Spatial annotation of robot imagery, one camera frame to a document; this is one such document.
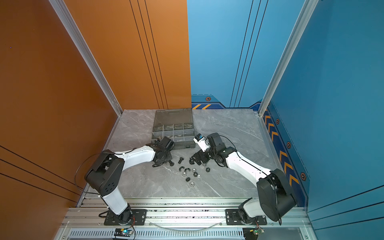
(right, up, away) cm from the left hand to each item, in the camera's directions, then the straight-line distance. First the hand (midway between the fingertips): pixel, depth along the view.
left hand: (168, 156), depth 95 cm
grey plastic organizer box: (+3, +21, +16) cm, 26 cm away
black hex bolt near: (+8, -1, -2) cm, 9 cm away
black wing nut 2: (+11, -8, -8) cm, 16 cm away
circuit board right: (+45, -32, -24) cm, 60 cm away
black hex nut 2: (+13, -11, -10) cm, 20 cm away
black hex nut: (+25, -6, -6) cm, 26 cm away
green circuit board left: (-17, -31, -24) cm, 43 cm away
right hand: (+18, +4, -10) cm, 21 cm away
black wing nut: (+9, -5, -6) cm, 12 cm away
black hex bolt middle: (+3, -3, -4) cm, 6 cm away
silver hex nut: (+16, -13, -12) cm, 23 cm away
